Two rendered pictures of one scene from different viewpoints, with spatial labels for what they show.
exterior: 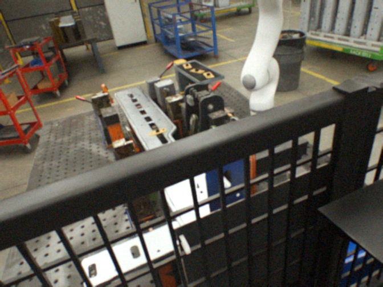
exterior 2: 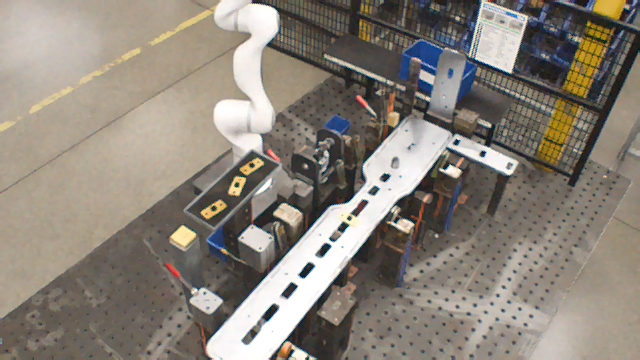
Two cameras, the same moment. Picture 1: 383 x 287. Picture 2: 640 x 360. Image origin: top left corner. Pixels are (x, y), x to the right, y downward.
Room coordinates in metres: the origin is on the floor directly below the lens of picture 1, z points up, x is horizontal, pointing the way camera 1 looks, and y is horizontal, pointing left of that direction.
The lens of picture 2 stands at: (2.21, 1.17, 2.67)
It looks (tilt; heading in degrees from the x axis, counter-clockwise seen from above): 46 degrees down; 231
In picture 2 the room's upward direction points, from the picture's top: 3 degrees clockwise
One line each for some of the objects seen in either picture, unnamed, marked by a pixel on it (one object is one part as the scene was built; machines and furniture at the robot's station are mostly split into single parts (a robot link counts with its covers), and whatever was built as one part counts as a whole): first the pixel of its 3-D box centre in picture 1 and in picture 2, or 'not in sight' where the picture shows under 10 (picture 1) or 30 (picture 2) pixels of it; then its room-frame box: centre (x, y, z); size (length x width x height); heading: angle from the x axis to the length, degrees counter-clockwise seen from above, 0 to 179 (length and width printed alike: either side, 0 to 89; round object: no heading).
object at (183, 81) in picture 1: (185, 97); (192, 278); (1.79, -0.01, 0.92); 0.08 x 0.08 x 0.44; 19
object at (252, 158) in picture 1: (252, 199); (387, 129); (0.73, -0.18, 0.95); 0.03 x 0.01 x 0.50; 19
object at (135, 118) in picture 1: (155, 131); (348, 224); (1.23, 0.16, 1.00); 1.38 x 0.22 x 0.02; 19
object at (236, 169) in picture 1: (229, 197); (446, 85); (0.52, -0.07, 1.17); 0.12 x 0.01 x 0.34; 109
